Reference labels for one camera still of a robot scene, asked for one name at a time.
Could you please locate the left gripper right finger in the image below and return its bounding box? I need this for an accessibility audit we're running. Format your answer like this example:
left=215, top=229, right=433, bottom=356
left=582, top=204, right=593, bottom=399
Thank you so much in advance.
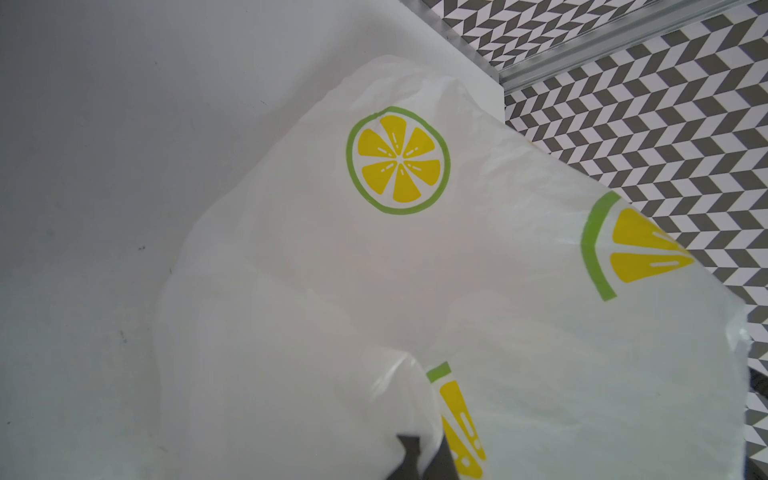
left=422, top=436, right=459, bottom=480

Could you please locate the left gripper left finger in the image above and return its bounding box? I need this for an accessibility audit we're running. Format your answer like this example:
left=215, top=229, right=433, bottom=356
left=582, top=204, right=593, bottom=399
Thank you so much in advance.
left=386, top=435, right=421, bottom=480

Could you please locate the white plastic bag lemon print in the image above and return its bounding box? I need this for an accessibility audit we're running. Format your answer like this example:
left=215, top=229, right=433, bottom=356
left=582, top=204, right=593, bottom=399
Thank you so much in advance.
left=155, top=56, right=751, bottom=479

